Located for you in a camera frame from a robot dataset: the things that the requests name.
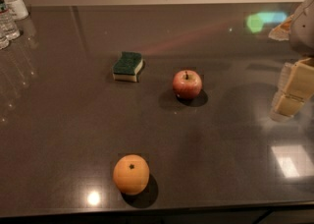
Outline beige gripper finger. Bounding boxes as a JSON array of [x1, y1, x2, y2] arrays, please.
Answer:
[[270, 58, 314, 122]]

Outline orange fruit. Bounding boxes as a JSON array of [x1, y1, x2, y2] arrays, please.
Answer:
[[113, 154, 150, 196]]

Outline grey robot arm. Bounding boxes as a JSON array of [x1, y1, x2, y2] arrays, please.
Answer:
[[269, 0, 314, 122]]

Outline red apple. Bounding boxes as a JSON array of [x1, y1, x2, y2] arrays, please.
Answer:
[[173, 70, 202, 100]]

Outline green and yellow sponge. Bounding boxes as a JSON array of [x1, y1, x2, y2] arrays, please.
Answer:
[[112, 52, 143, 83]]

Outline white pump sanitizer bottle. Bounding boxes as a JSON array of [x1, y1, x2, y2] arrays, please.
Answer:
[[4, 0, 28, 21]]

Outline clear plastic water bottle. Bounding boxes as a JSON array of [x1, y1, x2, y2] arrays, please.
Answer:
[[0, 0, 21, 40]]

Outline clear bottle at left edge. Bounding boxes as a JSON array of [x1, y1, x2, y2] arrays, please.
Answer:
[[0, 28, 9, 49]]

